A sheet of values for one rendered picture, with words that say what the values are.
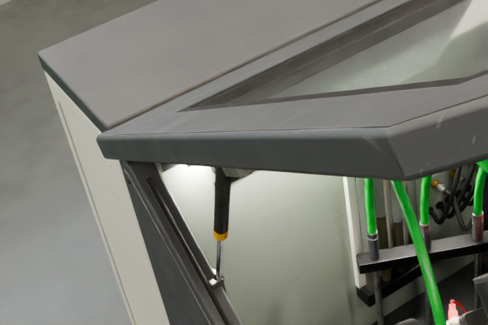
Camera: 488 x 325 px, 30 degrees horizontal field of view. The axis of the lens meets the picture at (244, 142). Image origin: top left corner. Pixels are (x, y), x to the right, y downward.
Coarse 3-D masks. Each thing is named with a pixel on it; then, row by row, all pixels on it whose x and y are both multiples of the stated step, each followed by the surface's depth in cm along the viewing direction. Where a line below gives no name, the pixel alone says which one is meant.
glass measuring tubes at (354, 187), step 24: (360, 192) 154; (384, 192) 160; (408, 192) 161; (360, 216) 158; (384, 216) 160; (360, 240) 163; (384, 240) 163; (408, 240) 171; (360, 288) 169; (384, 288) 169
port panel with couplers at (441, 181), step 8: (456, 168) 170; (464, 168) 171; (432, 176) 167; (440, 176) 168; (448, 176) 170; (464, 176) 168; (472, 176) 174; (432, 184) 167; (440, 184) 166; (448, 184) 171; (432, 192) 169; (440, 192) 166; (432, 200) 170
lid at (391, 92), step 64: (384, 0) 144; (448, 0) 123; (256, 64) 131; (320, 64) 114; (384, 64) 92; (448, 64) 77; (128, 128) 120; (192, 128) 93; (256, 128) 76; (320, 128) 64; (384, 128) 56; (448, 128) 54
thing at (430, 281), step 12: (372, 180) 143; (372, 192) 145; (396, 192) 121; (372, 204) 147; (408, 204) 119; (372, 216) 149; (408, 216) 118; (372, 228) 151; (408, 228) 118; (420, 240) 116; (420, 252) 116; (420, 264) 116; (432, 276) 115; (432, 288) 115; (432, 300) 115; (432, 312) 115; (444, 324) 115
